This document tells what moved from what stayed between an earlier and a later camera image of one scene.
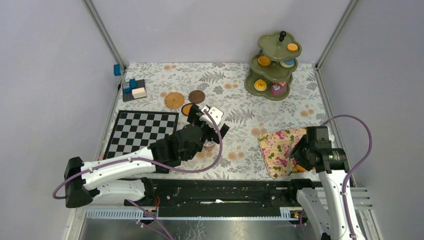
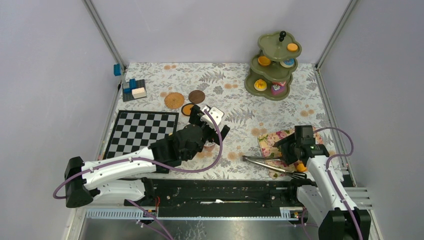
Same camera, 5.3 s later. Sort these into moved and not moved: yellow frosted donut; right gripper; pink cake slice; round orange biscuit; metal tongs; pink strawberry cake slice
Moved: metal tongs; right gripper
Not moved: round orange biscuit; yellow frosted donut; pink strawberry cake slice; pink cake slice
